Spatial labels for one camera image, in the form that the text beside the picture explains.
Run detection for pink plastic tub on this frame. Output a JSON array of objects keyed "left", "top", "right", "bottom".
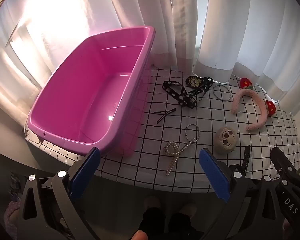
[{"left": 27, "top": 26, "right": 156, "bottom": 158}]

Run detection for silver bangles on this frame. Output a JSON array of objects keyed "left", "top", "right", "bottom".
[{"left": 213, "top": 84, "right": 232, "bottom": 102}]

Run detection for pink strawberry plush headband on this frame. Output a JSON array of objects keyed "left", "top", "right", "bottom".
[{"left": 231, "top": 77, "right": 277, "bottom": 133}]

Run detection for white sheer curtain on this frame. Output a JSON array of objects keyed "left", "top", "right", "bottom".
[
  {"left": 0, "top": 0, "right": 173, "bottom": 120},
  {"left": 192, "top": 0, "right": 300, "bottom": 110}
]

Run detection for thin silver bracelet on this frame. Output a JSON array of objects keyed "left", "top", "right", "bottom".
[{"left": 185, "top": 123, "right": 200, "bottom": 143}]

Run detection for pearl hair clip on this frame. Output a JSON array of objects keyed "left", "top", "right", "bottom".
[{"left": 164, "top": 140, "right": 194, "bottom": 177}]

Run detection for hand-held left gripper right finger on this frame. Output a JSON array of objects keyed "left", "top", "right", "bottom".
[{"left": 199, "top": 148, "right": 288, "bottom": 240}]

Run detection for beige plush face keychain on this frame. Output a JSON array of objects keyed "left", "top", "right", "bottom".
[{"left": 214, "top": 127, "right": 238, "bottom": 153}]

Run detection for person's left hand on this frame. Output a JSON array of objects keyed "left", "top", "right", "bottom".
[{"left": 132, "top": 230, "right": 149, "bottom": 240}]

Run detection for black printed lanyard with badge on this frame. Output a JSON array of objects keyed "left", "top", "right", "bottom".
[{"left": 162, "top": 76, "right": 214, "bottom": 109}]

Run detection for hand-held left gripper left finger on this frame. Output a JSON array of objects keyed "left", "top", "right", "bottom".
[{"left": 17, "top": 147, "right": 100, "bottom": 240}]

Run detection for black perforated strap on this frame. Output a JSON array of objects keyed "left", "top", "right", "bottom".
[{"left": 241, "top": 146, "right": 251, "bottom": 177}]

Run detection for person's left foot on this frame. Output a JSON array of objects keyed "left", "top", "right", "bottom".
[{"left": 140, "top": 196, "right": 167, "bottom": 234}]

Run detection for person's right foot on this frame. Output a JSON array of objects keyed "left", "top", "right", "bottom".
[{"left": 168, "top": 201, "right": 198, "bottom": 237}]

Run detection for person's foot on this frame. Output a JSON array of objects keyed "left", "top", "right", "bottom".
[
  {"left": 140, "top": 196, "right": 167, "bottom": 234},
  {"left": 168, "top": 201, "right": 198, "bottom": 237}
]

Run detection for purple fuzzy cloth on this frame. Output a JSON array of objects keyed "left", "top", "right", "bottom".
[{"left": 4, "top": 202, "right": 21, "bottom": 226}]

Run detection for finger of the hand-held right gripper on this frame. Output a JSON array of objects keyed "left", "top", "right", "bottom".
[{"left": 270, "top": 146, "right": 300, "bottom": 181}]

